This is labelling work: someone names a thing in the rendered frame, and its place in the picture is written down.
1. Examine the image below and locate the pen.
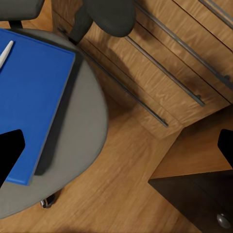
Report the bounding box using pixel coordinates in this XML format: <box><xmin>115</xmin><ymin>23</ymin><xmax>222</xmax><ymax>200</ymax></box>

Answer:
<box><xmin>0</xmin><ymin>41</ymin><xmax>14</xmax><ymax>69</ymax></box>

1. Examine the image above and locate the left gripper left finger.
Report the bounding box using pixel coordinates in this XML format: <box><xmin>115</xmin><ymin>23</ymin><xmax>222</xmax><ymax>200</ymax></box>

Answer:
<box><xmin>0</xmin><ymin>129</ymin><xmax>25</xmax><ymax>188</ymax></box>

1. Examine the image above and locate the swivel chair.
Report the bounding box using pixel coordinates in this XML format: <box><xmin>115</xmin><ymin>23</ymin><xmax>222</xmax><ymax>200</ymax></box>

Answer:
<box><xmin>0</xmin><ymin>0</ymin><xmax>136</xmax><ymax>219</ymax></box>

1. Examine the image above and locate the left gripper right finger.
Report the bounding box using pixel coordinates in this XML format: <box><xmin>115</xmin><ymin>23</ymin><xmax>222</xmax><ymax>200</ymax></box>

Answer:
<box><xmin>217</xmin><ymin>129</ymin><xmax>233</xmax><ymax>168</ymax></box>

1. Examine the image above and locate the folder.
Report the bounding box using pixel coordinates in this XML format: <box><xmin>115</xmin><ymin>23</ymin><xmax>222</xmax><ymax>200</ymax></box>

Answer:
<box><xmin>0</xmin><ymin>28</ymin><xmax>75</xmax><ymax>186</ymax></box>

